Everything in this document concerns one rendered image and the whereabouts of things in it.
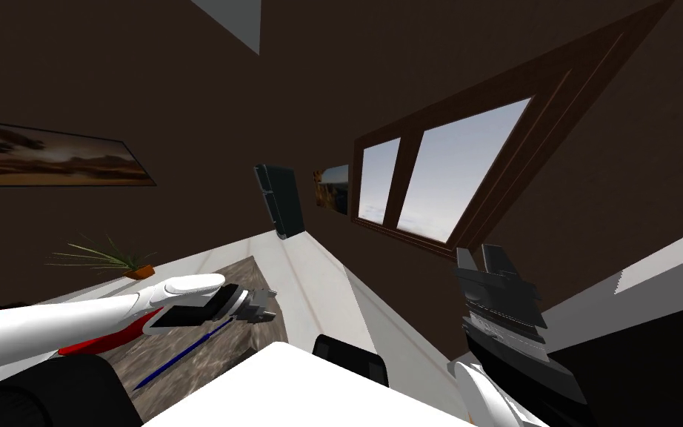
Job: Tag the blue stick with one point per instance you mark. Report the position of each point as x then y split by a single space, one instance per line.
181 356

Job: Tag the grey marbled table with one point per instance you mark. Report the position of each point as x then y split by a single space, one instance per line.
211 362

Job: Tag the brown framed window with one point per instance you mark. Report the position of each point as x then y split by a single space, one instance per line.
454 172

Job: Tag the wide brown landscape picture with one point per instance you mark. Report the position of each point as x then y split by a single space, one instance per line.
45 155

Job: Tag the red curved object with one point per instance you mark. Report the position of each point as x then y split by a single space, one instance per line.
110 339

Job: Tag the green plant in orange pot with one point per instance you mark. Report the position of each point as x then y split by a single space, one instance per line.
117 261

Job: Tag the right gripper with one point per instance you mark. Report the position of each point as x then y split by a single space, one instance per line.
498 299

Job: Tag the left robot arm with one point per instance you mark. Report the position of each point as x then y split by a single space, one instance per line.
51 332

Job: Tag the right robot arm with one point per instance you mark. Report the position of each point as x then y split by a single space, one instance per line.
513 385

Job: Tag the small landscape picture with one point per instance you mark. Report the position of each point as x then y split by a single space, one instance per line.
332 188

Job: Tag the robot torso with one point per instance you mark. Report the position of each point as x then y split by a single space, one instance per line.
294 391

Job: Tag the dark grey cabinet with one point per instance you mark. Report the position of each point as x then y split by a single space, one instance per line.
282 201

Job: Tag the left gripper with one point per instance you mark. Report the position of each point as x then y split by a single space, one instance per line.
260 305

